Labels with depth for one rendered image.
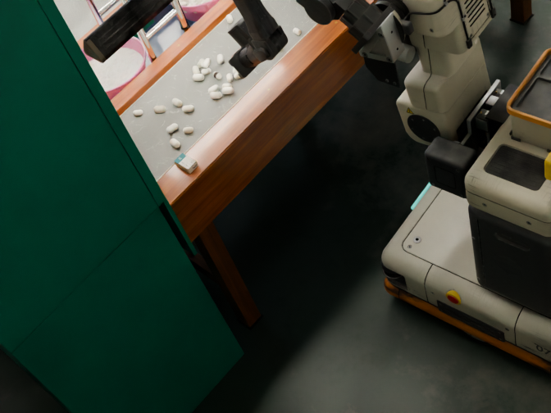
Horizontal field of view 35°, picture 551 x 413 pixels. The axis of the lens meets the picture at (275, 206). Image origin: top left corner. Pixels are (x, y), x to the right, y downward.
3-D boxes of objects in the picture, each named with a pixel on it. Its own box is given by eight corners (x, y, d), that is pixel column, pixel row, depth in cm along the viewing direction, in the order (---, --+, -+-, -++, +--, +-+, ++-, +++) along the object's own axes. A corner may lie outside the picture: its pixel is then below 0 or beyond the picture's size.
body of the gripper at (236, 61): (226, 61, 246) (235, 56, 239) (250, 38, 249) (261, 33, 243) (241, 79, 248) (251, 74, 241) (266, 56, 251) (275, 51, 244)
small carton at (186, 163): (198, 165, 248) (196, 161, 246) (189, 174, 247) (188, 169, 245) (184, 156, 251) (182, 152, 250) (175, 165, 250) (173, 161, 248)
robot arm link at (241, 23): (269, 58, 230) (288, 37, 233) (239, 25, 227) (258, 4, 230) (249, 70, 240) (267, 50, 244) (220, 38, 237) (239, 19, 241)
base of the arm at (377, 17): (368, 39, 196) (398, 5, 201) (341, 15, 196) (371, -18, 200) (354, 56, 204) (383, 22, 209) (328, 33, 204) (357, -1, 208)
